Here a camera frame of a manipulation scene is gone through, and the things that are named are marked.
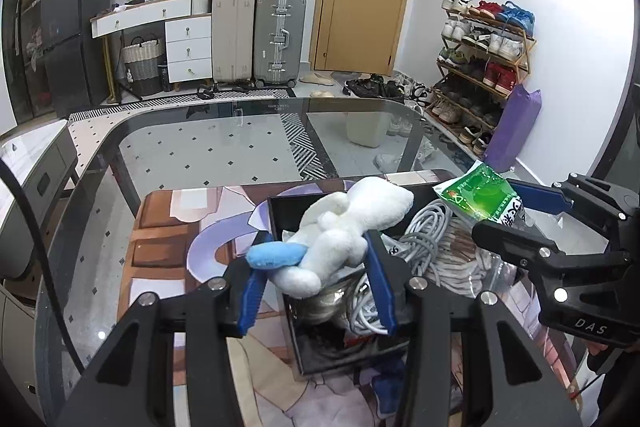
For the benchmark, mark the green snack packet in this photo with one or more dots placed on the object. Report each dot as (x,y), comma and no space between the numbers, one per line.
(480,192)

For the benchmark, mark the white plush rabbit toy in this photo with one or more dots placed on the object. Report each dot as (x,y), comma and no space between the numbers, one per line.
(340,227)

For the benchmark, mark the beige suitcase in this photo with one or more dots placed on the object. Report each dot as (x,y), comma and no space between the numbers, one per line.
(232,37)

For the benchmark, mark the grey white sneaker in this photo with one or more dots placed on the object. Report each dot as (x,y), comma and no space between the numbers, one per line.
(392,162)

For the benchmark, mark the black white patterned rug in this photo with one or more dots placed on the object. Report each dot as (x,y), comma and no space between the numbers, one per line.
(300,142)

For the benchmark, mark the printed table mat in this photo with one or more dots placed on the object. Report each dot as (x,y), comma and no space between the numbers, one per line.
(165,252)

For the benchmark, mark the silver suitcase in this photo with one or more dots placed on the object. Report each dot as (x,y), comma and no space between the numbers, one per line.
(277,42)

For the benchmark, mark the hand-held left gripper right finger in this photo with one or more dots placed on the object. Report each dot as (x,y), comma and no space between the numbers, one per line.
(382,287)

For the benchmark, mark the wicker basket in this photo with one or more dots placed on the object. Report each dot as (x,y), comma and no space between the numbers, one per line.
(142,67)

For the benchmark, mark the white plastic container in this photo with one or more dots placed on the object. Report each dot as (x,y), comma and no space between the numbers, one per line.
(367,127)

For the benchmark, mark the wooden shoe rack with shoes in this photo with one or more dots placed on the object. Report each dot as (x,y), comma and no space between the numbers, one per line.
(500,44)

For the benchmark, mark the person's right hand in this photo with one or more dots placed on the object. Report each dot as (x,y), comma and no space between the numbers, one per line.
(596,350)

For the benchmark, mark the heap of dark sandals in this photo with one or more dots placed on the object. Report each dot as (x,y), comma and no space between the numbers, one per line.
(370,88)

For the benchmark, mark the purple bag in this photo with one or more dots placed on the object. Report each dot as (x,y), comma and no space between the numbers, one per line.
(512,127)

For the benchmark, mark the dark glass cabinet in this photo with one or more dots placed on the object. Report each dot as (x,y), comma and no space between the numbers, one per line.
(22,47)

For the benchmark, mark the grey refrigerator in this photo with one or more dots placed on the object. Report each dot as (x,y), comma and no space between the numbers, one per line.
(75,22)

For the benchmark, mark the beige slipper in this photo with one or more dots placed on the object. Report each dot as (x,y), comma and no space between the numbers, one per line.
(315,79)

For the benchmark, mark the white dresser desk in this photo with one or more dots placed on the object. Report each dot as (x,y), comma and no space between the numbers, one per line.
(187,42)

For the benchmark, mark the black storage box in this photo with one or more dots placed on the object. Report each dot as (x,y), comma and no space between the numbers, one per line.
(310,347)

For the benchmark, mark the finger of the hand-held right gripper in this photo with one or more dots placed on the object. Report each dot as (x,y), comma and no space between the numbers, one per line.
(515,243)
(540,199)

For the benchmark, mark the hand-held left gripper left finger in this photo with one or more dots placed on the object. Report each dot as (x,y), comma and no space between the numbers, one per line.
(252,302)

